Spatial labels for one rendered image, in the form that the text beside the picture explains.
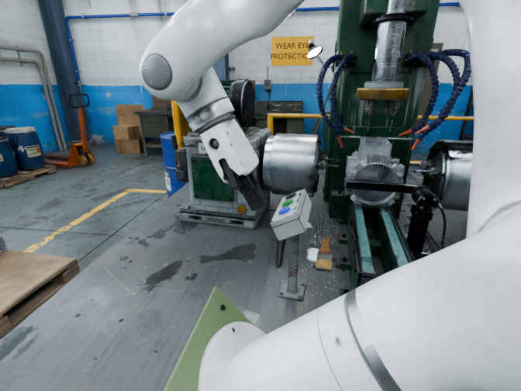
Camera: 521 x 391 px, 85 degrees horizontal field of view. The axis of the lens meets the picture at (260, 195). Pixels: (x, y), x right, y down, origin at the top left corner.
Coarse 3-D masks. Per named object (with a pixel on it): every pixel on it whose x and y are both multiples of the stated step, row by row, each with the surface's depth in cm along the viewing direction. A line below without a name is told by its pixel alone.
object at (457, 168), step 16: (448, 144) 97; (464, 144) 96; (432, 160) 107; (448, 160) 94; (464, 160) 92; (432, 176) 100; (448, 176) 93; (464, 176) 92; (448, 192) 95; (464, 192) 93; (448, 208) 101; (464, 208) 98
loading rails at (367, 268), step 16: (352, 208) 104; (352, 224) 95; (368, 224) 116; (384, 224) 95; (352, 240) 90; (368, 240) 99; (384, 240) 92; (400, 240) 85; (352, 256) 85; (368, 256) 77; (384, 256) 90; (400, 256) 77; (352, 272) 81; (368, 272) 68; (384, 272) 88; (352, 288) 78
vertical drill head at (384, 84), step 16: (400, 0) 89; (384, 32) 94; (400, 32) 93; (384, 48) 95; (400, 48) 95; (384, 64) 97; (400, 64) 98; (384, 80) 98; (368, 96) 98; (384, 96) 96; (400, 96) 96; (368, 112) 102; (368, 128) 104
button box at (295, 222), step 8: (296, 192) 78; (304, 192) 76; (296, 200) 72; (304, 200) 73; (280, 208) 72; (296, 208) 66; (304, 208) 70; (280, 216) 66; (288, 216) 64; (296, 216) 64; (304, 216) 68; (272, 224) 66; (280, 224) 65; (288, 224) 65; (296, 224) 64; (304, 224) 65; (280, 232) 66; (288, 232) 65; (296, 232) 65; (304, 232) 64
